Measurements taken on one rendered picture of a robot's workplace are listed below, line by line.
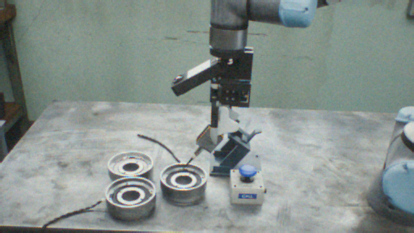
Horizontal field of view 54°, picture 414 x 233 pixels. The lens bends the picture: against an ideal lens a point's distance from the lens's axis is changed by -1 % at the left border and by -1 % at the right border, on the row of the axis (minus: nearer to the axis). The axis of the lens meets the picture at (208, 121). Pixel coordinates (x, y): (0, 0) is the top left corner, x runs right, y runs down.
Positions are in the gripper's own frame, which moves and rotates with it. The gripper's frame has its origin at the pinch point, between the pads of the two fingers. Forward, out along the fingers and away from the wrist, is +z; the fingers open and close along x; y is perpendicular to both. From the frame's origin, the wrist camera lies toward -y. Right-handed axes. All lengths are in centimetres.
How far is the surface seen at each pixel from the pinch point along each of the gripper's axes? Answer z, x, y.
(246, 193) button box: 10.0, -7.2, 7.9
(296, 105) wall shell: 63, 159, 49
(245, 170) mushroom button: 5.7, -4.7, 7.5
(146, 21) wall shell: 14, 155, -44
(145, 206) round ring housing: 9.9, -13.7, -12.6
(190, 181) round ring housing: 11.4, -2.0, -4.6
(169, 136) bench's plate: 13.0, 21.3, -12.5
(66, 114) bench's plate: 13, 31, -45
